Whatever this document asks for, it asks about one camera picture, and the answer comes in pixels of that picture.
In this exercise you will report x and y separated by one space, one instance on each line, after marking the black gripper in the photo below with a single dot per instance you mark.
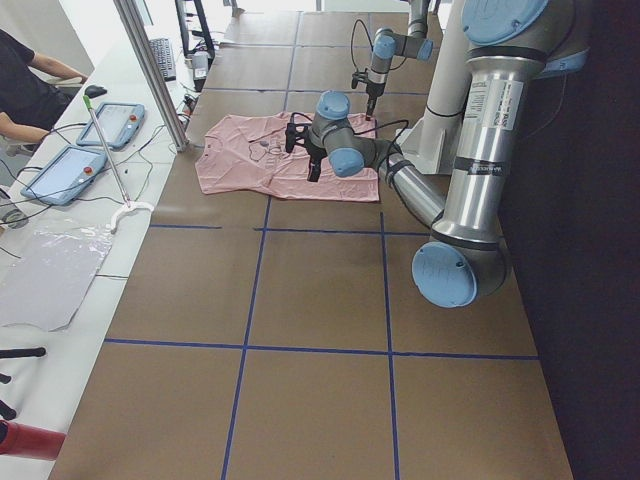
315 154
371 94

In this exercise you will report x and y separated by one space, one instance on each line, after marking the pink snoopy t-shirt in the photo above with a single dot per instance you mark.
248 153

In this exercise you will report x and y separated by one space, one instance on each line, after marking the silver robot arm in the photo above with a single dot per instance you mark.
511 43
387 45

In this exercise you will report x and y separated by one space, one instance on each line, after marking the white hanger reaching pole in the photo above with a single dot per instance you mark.
129 204

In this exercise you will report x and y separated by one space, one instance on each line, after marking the black keyboard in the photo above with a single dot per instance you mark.
162 51

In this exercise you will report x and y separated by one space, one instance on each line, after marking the upper blue teach pendant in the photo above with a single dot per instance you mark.
120 122

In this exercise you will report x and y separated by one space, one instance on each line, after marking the blue teach pendant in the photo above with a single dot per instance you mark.
120 122
65 176

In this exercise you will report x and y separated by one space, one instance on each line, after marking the black computer mouse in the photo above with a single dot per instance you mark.
93 91

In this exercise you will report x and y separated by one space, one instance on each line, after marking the lower blue teach pendant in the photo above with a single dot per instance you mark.
65 176

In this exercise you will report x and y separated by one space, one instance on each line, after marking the seated person in black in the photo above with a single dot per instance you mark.
30 106

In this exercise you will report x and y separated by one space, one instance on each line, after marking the clear plastic bag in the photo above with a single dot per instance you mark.
44 284

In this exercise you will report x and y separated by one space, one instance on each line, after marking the red fire extinguisher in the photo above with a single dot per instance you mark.
30 442

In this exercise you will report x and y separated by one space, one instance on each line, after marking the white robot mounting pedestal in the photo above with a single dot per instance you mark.
432 143

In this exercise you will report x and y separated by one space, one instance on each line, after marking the aluminium frame post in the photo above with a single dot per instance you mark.
134 27

